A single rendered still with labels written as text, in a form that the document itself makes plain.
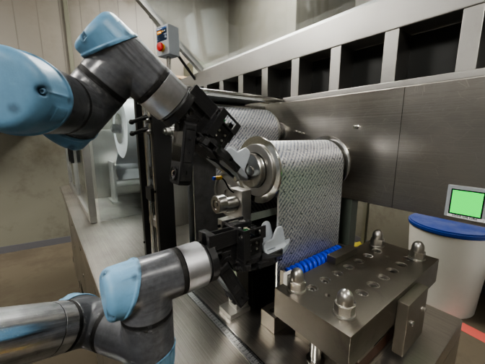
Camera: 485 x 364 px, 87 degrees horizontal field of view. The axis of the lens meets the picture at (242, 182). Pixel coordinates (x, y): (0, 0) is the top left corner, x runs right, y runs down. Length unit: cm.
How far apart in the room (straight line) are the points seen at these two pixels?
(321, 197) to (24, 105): 56
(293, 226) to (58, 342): 45
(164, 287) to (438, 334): 60
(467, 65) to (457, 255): 179
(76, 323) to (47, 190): 335
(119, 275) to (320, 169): 46
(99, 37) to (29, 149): 337
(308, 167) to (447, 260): 189
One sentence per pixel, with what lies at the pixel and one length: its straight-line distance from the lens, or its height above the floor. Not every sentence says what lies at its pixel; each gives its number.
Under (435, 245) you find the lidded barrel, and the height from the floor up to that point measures 54.
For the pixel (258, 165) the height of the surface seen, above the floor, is 126.
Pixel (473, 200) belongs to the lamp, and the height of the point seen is 119.
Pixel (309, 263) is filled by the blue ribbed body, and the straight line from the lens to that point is 63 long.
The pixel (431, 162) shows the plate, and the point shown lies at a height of 126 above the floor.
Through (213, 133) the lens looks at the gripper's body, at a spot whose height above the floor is 133.
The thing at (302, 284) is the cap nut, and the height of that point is 105.
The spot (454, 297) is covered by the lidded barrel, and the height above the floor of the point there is 17.
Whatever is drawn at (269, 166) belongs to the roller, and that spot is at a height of 126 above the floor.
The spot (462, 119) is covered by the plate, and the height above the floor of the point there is 136.
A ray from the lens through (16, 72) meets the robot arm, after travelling 30.
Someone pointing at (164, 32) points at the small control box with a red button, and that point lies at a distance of 109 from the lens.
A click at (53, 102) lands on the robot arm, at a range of 30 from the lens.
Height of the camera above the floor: 133
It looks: 10 degrees down
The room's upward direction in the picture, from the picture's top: straight up
